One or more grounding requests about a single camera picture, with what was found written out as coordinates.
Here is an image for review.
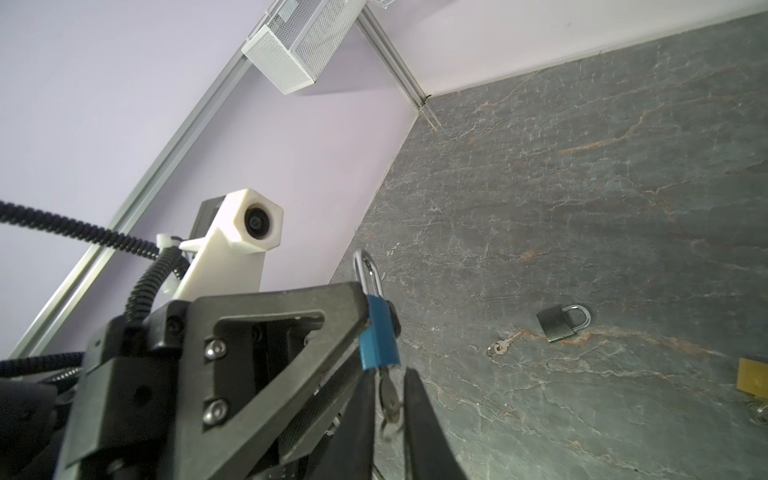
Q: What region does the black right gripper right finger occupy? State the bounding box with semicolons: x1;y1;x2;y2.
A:
403;368;467;479

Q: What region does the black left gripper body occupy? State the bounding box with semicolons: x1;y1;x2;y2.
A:
0;299;193;480

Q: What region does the black padlock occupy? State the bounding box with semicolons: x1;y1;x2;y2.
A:
536;304;592;343

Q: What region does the silver key bunch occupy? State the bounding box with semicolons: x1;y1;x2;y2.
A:
487;331;522;356

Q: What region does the blue padlock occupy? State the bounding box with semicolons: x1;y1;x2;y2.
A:
353;249;400;371

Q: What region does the black corrugated left cable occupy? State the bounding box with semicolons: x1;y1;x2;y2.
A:
0;200;192;385

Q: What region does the brass padlock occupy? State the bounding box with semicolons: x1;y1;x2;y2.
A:
736;358;767;427

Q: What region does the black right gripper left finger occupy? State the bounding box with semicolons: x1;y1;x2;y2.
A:
309;370;376;480

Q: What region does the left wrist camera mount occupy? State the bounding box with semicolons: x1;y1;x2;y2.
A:
162;189;284;302

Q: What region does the white mesh box basket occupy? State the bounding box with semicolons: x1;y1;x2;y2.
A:
241;0;366;95

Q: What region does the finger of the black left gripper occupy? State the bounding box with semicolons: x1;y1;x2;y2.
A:
158;282;368;479
275;299;402;466

